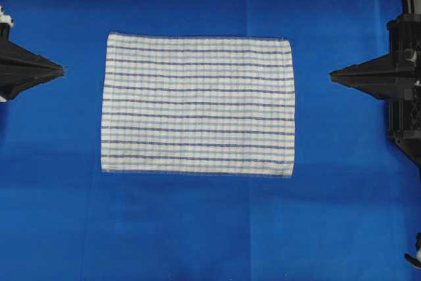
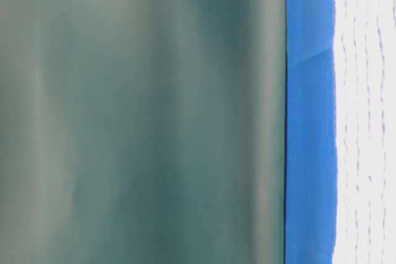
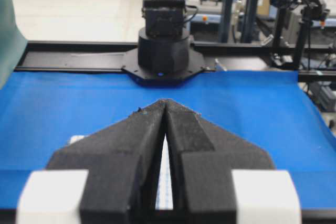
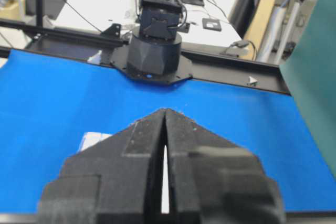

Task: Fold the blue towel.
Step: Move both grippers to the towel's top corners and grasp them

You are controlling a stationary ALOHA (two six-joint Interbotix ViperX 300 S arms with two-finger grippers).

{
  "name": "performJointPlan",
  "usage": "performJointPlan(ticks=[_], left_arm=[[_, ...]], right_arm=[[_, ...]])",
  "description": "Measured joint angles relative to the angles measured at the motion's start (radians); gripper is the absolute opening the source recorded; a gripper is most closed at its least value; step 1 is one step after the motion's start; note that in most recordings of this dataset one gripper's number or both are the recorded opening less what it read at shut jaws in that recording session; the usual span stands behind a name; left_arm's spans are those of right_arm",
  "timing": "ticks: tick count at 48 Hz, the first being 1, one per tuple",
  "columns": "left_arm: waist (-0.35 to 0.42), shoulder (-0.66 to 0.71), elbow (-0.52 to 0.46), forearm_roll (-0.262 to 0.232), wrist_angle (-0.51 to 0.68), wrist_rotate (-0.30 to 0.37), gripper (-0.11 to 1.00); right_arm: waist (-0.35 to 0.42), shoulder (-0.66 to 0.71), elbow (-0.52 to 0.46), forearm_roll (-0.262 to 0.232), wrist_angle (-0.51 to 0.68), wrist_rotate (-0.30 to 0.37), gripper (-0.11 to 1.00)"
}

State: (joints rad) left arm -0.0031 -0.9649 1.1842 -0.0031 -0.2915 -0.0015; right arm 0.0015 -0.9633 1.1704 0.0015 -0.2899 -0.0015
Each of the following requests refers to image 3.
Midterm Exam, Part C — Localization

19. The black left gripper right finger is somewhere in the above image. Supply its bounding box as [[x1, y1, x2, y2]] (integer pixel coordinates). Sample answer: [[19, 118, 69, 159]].
[[165, 100, 302, 223]]

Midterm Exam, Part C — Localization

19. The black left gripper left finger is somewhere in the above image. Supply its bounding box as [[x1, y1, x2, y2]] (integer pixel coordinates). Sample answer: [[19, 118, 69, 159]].
[[17, 100, 166, 223]]

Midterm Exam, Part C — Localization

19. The white blue striped towel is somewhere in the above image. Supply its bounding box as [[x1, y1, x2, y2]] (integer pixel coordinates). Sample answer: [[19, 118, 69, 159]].
[[70, 134, 174, 211]]

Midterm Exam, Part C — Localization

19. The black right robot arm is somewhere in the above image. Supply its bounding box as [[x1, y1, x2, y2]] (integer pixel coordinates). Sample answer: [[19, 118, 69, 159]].
[[138, 0, 190, 77]]

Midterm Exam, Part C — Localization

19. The blue table cloth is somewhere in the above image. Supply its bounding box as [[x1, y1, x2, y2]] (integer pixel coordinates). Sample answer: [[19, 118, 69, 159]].
[[1, 71, 335, 209]]

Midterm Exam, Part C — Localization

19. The green curtain sheet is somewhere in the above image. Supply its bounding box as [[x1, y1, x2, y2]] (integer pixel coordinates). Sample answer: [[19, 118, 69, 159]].
[[1, 0, 27, 87]]

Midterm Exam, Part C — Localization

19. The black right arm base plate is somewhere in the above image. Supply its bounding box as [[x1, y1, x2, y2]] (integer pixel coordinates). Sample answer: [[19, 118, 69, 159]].
[[122, 48, 215, 85]]

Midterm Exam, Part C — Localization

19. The black aluminium table rail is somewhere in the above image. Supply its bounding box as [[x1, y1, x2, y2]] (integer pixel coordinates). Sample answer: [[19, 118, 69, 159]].
[[15, 41, 335, 82]]

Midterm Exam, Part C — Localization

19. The black camera stand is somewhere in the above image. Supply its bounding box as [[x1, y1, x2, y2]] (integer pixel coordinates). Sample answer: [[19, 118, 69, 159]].
[[270, 0, 330, 70]]

